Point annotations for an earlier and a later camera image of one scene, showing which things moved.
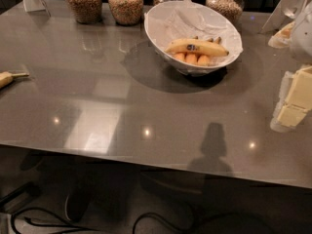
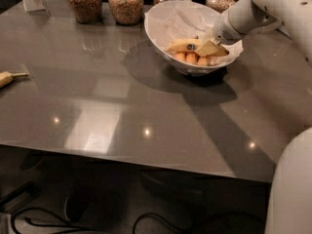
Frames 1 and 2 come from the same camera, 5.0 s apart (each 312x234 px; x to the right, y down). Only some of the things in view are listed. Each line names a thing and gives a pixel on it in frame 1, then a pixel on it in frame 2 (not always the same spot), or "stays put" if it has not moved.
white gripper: [302, 36] -> [222, 28]
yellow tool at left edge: [6, 77] stays put
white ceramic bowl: [172, 20] stays put
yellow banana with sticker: [197, 46] stays put
